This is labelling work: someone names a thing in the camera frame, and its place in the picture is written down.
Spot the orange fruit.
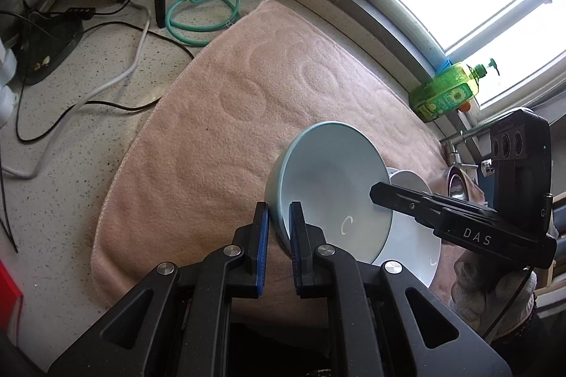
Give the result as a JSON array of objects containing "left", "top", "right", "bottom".
[{"left": 458, "top": 101, "right": 472, "bottom": 112}]

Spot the green dish soap bottle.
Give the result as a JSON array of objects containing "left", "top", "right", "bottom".
[{"left": 409, "top": 59, "right": 499, "bottom": 123}]

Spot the large stainless steel bowl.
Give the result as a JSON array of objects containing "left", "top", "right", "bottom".
[{"left": 446, "top": 165, "right": 475, "bottom": 201}]

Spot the pink towel mat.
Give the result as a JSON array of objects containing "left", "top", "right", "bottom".
[{"left": 90, "top": 0, "right": 447, "bottom": 306}]

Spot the black device base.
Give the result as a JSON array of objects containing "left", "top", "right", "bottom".
[{"left": 16, "top": 7, "right": 96, "bottom": 86}]

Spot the white power cable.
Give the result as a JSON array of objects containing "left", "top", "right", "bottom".
[{"left": 0, "top": 0, "right": 233, "bottom": 180}]

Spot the right white gloved hand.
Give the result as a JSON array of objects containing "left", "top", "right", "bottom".
[{"left": 449, "top": 251, "right": 537, "bottom": 342}]

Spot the white plate with grey leaves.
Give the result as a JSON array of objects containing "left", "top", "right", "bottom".
[{"left": 370, "top": 167, "right": 443, "bottom": 289}]

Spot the chrome kitchen faucet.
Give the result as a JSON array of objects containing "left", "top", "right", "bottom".
[{"left": 444, "top": 124, "right": 494, "bottom": 179}]

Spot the black cable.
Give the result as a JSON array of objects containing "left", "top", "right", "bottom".
[{"left": 0, "top": 0, "right": 196, "bottom": 253}]

